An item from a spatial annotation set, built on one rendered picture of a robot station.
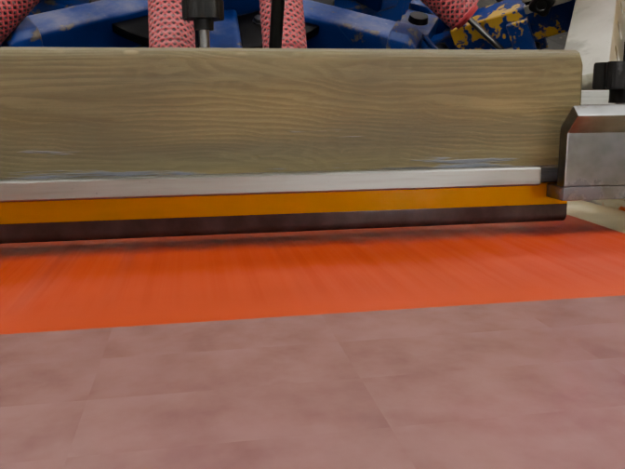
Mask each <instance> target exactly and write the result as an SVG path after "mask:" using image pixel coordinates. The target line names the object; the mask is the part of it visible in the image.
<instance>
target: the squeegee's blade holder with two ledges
mask: <svg viewBox="0 0 625 469"><path fill-rule="evenodd" d="M540 180H541V167H532V166H512V167H441V168H406V169H370V170H334V171H298V172H262V173H226V174H191V175H154V176H119V177H83V178H47V179H12V180H0V203H4V202H33V201H63V200H92V199H122V198H152V197H182V196H211V195H240V194H299V193H328V192H358V191H388V190H417V189H446V188H476V187H506V186H536V185H540Z"/></svg>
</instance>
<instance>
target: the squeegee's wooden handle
mask: <svg viewBox="0 0 625 469"><path fill-rule="evenodd" d="M582 68H583V64H582V60H581V56H580V54H579V52H578V51H576V50H559V49H390V48H221V47H0V180H12V179H47V178H83V177H119V176H154V175H191V174H226V173H262V172H298V171H334V170H370V169H406V168H476V167H512V166H532V167H540V168H541V180H540V182H557V177H558V162H559V147H560V132H561V126H562V124H563V123H564V121H565V119H566V117H567V116H568V114H569V113H570V111H571V109H572V108H573V106H579V105H581V86H582Z"/></svg>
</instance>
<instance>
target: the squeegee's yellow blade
mask: <svg viewBox="0 0 625 469"><path fill-rule="evenodd" d="M548 183H557V182H541V183H540V185H536V186H506V187H476V188H446V189H417V190H388V191H358V192H328V193H299V194H240V195H211V196H182V197H152V198H122V199H92V200H63V201H33V202H4V203H0V224H13V223H38V222H64V221H114V220H139V219H164V218H190V217H216V216H241V215H266V214H292V213H317V212H342V211H369V210H394V209H419V208H469V207H494V206H520V205H546V204H567V201H562V200H558V199H554V198H551V197H548V196H546V191H547V184H548Z"/></svg>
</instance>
